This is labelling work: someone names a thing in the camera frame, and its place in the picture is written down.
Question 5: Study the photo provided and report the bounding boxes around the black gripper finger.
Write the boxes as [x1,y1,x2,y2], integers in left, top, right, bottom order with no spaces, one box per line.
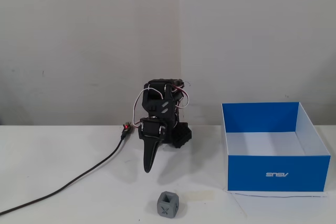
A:
[148,142,161,174]
[143,139,158,174]

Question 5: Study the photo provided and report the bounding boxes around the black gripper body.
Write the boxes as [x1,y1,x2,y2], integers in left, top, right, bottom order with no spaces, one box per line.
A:
[138,117,168,145]

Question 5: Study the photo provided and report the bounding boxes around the gray block with cutouts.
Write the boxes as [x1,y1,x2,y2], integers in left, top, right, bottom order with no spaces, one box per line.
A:
[156,190,180,219]

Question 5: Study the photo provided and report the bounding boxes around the blue white ASUS box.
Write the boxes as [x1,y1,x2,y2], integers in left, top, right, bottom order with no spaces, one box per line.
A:
[221,101,331,198]

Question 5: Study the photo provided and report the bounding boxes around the clear tape patch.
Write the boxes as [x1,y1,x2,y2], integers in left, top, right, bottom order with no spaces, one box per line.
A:
[178,189,215,202]

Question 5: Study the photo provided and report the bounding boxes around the white gripper servo wire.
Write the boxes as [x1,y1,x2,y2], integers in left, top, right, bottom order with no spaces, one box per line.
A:
[130,88,161,128]

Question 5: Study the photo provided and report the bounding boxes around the white arm servo wire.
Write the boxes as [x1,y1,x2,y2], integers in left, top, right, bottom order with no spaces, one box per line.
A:
[170,84,192,110]

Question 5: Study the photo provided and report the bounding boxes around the thick black cable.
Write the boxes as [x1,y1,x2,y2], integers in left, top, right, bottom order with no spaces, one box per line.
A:
[0,131,127,216]

